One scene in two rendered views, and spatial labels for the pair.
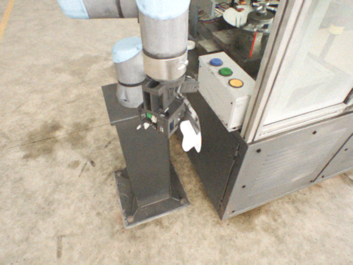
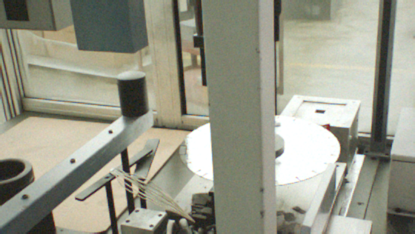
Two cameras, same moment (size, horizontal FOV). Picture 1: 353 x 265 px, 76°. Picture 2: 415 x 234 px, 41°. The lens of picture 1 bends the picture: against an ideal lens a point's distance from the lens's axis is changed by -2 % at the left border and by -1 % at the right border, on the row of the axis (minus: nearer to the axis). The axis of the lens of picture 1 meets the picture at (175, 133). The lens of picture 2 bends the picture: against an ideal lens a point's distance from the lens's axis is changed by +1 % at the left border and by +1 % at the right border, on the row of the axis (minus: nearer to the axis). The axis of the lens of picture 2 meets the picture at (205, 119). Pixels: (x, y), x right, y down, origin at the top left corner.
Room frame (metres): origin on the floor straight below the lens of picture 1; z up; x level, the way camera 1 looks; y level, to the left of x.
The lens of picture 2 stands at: (1.88, 0.27, 1.46)
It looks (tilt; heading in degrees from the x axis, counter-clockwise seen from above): 23 degrees down; 225
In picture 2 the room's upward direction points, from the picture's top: 4 degrees counter-clockwise
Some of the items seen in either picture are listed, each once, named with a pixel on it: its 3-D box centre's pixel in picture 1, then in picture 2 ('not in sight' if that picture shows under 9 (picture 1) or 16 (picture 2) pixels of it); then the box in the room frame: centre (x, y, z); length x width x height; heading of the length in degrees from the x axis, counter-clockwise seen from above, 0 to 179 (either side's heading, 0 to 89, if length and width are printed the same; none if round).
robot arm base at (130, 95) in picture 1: (133, 85); not in sight; (0.77, 0.17, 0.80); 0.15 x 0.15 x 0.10
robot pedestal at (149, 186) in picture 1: (144, 152); not in sight; (0.77, 0.17, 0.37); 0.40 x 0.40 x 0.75; 20
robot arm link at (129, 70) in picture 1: (131, 59); not in sight; (0.77, 0.16, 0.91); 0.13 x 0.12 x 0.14; 92
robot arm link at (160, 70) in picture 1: (166, 61); not in sight; (0.36, 0.02, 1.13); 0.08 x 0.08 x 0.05
